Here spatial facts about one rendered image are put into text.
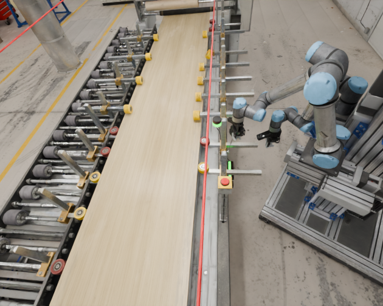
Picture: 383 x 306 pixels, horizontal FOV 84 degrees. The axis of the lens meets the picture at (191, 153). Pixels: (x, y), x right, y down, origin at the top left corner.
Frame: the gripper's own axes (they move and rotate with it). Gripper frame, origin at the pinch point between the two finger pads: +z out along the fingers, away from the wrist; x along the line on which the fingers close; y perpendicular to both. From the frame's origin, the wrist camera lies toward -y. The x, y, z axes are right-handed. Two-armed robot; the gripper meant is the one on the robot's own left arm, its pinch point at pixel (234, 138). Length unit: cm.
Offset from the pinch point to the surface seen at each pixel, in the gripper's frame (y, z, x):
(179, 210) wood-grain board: 36, 11, -51
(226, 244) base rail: 60, 31, -28
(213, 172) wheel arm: 13.1, 15.7, -21.2
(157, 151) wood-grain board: -16, 11, -57
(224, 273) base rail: 75, 31, -35
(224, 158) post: 20.0, -8.5, -15.9
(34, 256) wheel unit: 41, 5, -137
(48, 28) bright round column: -365, 20, -199
